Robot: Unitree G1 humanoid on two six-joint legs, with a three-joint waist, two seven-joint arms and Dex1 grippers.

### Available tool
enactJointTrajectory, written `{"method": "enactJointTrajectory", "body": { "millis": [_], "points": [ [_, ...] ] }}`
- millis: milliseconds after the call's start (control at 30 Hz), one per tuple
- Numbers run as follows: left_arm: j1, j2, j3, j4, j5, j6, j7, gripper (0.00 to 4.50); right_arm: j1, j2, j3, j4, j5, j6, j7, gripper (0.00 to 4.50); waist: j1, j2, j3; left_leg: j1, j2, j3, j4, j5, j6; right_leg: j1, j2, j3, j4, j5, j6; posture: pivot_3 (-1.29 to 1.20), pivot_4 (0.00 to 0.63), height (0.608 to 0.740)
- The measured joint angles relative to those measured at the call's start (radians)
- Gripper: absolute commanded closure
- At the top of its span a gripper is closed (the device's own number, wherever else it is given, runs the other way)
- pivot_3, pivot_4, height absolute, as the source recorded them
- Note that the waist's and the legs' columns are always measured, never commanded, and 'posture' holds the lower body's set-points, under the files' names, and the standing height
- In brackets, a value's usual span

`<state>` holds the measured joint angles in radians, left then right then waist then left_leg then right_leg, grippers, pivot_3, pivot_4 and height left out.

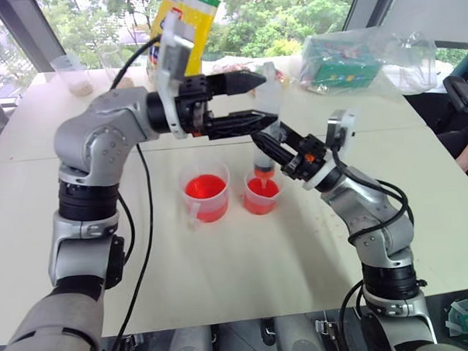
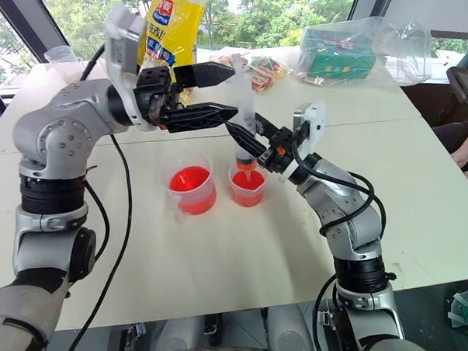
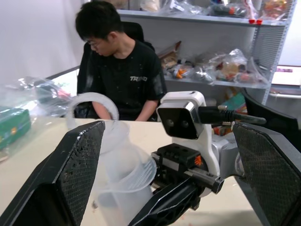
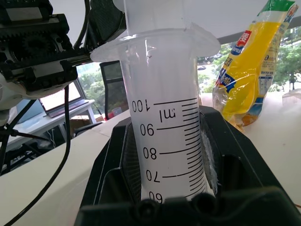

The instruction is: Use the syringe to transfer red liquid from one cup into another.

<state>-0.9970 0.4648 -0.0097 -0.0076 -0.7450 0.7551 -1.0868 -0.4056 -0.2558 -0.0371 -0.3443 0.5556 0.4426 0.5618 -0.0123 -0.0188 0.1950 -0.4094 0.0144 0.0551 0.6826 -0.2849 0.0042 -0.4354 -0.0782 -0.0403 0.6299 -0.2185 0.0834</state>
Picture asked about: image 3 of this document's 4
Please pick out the white desk with pink item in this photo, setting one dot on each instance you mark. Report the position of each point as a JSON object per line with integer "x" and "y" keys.
{"x": 287, "y": 75}

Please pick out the clear bag of pale items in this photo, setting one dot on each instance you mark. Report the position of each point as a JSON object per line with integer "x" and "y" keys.
{"x": 174, "y": 5}

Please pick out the seated person in black t-shirt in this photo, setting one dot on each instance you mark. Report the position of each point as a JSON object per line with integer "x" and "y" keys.
{"x": 131, "y": 80}

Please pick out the large clear plastic bag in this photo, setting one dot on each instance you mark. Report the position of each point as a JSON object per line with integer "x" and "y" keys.
{"x": 44, "y": 94}

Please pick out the red plastic clip pair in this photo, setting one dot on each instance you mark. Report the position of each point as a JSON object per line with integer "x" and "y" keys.
{"x": 255, "y": 22}

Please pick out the clear bag of dark items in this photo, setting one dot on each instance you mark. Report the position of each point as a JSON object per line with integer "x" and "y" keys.
{"x": 230, "y": 8}

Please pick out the clear bag with dark object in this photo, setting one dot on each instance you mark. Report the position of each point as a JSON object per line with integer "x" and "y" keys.
{"x": 203, "y": 75}

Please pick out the green cardboard box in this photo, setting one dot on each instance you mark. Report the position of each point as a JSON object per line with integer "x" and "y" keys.
{"x": 14, "y": 124}

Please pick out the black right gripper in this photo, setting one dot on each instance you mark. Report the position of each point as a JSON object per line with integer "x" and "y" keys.
{"x": 178, "y": 157}

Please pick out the colourful printed box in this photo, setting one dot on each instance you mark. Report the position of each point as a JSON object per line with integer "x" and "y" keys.
{"x": 235, "y": 103}

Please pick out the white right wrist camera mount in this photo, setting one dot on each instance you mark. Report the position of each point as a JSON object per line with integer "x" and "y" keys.
{"x": 204, "y": 141}

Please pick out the large clear bag of toys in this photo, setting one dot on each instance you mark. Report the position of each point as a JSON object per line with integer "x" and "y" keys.
{"x": 237, "y": 67}

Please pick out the brown paper bag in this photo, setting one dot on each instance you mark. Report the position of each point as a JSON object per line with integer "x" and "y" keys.
{"x": 169, "y": 55}

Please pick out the grey metal shelf unit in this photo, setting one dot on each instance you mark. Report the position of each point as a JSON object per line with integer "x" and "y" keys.
{"x": 211, "y": 30}

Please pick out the clear bag with orange pieces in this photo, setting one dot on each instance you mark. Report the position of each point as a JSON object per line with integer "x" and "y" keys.
{"x": 181, "y": 70}

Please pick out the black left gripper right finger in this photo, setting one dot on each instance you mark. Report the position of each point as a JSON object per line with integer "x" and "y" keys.
{"x": 268, "y": 169}

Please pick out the clear bag of orange items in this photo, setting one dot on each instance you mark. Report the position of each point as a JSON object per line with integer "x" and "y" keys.
{"x": 276, "y": 8}

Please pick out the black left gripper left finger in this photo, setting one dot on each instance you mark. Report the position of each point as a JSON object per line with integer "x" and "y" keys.
{"x": 58, "y": 179}

